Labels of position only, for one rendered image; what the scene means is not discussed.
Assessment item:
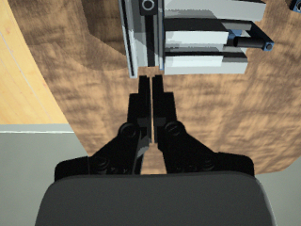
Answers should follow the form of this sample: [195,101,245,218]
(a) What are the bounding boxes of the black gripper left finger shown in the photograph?
[55,75,152,181]

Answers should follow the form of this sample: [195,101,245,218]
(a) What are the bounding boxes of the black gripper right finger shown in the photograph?
[152,74,255,177]

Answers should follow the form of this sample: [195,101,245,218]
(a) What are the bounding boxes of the dark grey block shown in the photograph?
[164,20,229,67]

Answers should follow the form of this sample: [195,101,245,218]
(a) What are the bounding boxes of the grey flat bar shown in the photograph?
[163,16,251,30]
[163,40,245,53]

